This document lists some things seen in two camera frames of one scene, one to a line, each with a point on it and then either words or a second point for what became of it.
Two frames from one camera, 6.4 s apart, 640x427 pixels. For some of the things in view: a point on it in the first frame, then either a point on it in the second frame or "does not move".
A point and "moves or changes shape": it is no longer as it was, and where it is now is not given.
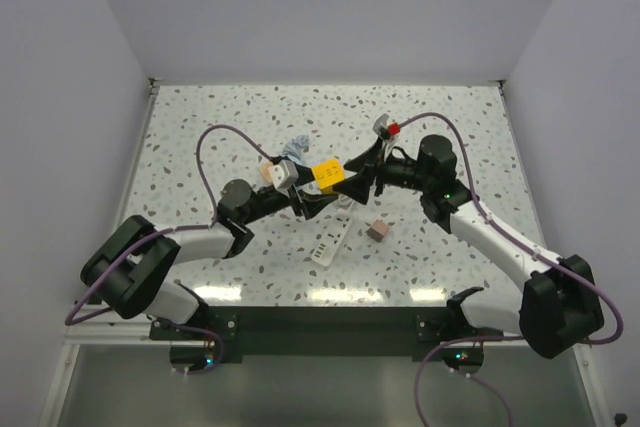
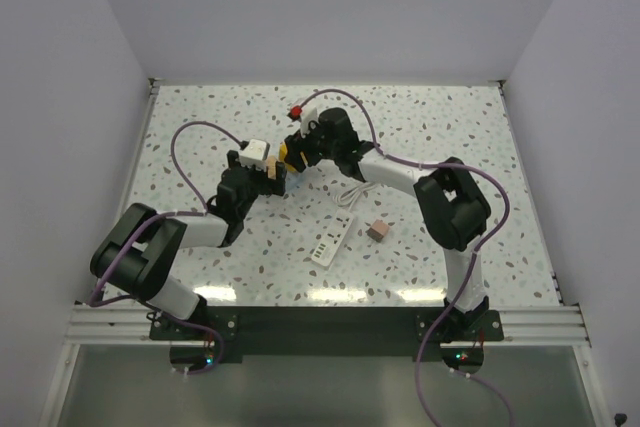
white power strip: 332,237 does not move
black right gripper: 358,186 -> 300,143
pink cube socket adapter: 378,230 does not move
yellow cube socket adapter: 328,172 moves or changes shape
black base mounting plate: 333,334 does not move
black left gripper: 310,203 -> 270,186
